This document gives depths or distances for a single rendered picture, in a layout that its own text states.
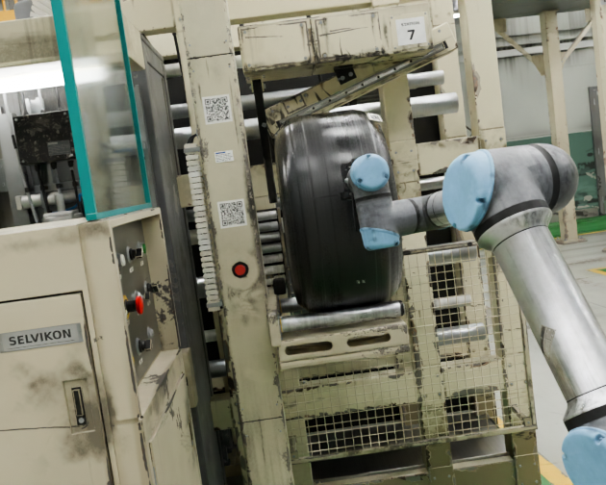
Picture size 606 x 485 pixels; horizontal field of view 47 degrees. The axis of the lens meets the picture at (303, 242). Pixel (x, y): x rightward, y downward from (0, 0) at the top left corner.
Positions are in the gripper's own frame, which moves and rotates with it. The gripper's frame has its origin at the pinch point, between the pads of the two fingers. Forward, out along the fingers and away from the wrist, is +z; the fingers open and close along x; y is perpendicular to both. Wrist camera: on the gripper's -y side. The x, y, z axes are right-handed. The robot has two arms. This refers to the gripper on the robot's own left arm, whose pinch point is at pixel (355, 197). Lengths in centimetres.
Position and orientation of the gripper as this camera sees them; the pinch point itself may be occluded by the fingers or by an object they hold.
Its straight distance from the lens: 173.0
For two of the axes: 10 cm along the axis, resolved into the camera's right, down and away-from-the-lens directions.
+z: -0.2, 0.3, 10.0
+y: -1.4, -9.9, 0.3
